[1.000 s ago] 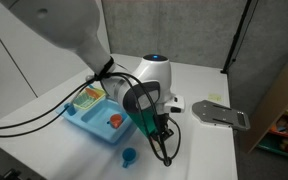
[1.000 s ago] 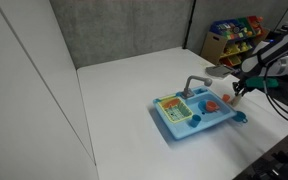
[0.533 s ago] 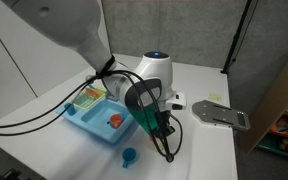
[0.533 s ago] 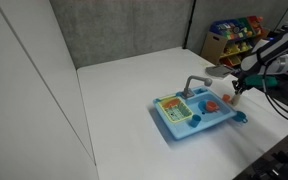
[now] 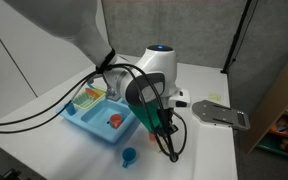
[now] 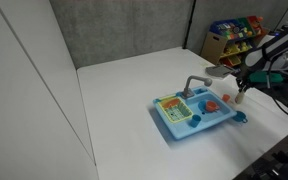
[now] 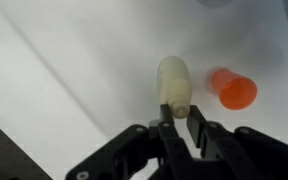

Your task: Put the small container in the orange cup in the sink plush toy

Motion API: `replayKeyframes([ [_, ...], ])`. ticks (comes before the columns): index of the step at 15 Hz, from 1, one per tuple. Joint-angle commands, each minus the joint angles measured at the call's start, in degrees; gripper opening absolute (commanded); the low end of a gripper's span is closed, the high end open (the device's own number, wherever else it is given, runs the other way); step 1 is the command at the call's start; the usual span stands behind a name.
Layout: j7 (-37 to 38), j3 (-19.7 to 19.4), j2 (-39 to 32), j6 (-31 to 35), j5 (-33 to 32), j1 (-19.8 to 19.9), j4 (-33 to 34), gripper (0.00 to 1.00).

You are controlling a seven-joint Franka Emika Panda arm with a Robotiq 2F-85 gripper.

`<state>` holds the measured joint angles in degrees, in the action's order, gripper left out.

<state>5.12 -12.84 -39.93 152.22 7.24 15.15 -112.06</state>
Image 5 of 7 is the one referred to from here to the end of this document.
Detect grey toy faucet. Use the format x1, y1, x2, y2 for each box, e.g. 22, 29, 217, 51
103, 74, 122, 102

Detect blue tumbler cup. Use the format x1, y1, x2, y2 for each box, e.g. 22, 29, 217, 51
64, 101, 77, 117

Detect yellow sticky note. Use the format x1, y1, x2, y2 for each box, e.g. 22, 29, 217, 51
207, 92, 223, 103

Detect orange toy plate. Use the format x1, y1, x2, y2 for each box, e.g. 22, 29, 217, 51
84, 87, 102, 100

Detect colourful toy shelf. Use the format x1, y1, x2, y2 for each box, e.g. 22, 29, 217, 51
255, 49, 288, 163

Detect grey metal mounting plate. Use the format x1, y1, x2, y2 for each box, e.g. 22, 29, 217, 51
191, 99, 251, 132

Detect yellow dish rack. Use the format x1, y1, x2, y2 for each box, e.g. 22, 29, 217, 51
71, 87, 107, 110

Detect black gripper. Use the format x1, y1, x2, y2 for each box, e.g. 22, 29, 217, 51
152, 107, 181, 150

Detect orange cup with handle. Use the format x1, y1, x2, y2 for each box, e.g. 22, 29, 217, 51
109, 113, 124, 129

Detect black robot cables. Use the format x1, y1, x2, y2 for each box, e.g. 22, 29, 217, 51
0, 63, 188, 164

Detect blue mug with handle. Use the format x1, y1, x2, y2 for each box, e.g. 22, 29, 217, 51
121, 147, 138, 169

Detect black stand pole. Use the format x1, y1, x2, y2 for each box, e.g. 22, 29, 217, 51
220, 0, 253, 75

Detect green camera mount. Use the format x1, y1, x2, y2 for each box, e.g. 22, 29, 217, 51
129, 99, 162, 132

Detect blue toy sink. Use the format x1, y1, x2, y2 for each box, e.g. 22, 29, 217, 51
56, 87, 142, 145

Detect wooden shelf with items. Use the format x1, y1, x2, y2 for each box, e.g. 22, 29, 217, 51
243, 62, 288, 154

